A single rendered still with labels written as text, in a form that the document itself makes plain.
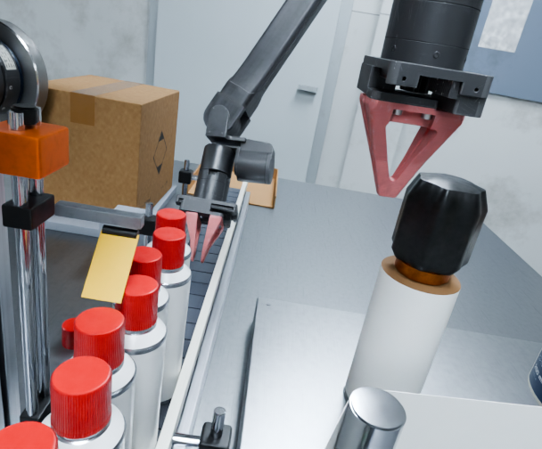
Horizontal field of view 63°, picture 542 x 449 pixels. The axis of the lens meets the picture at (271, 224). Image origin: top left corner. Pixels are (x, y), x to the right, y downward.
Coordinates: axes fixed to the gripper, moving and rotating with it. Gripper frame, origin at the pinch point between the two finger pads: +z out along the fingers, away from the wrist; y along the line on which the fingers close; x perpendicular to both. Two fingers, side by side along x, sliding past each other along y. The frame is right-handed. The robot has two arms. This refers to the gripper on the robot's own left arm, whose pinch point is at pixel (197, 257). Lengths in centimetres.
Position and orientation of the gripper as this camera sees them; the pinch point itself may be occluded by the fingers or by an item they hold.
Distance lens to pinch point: 74.1
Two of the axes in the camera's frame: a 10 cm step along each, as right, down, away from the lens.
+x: -0.6, 2.8, 9.6
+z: -1.6, 9.5, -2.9
